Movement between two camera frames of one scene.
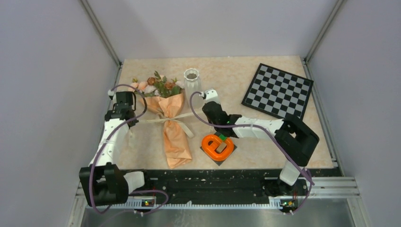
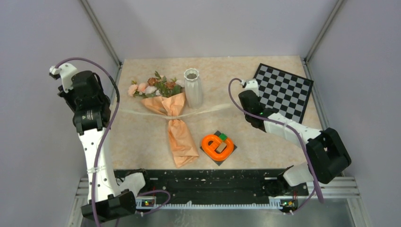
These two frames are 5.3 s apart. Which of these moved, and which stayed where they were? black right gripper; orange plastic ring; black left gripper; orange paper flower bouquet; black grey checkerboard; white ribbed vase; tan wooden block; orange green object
Moved: orange paper flower bouquet; black left gripper; black right gripper
Stayed: tan wooden block; orange green object; white ribbed vase; orange plastic ring; black grey checkerboard
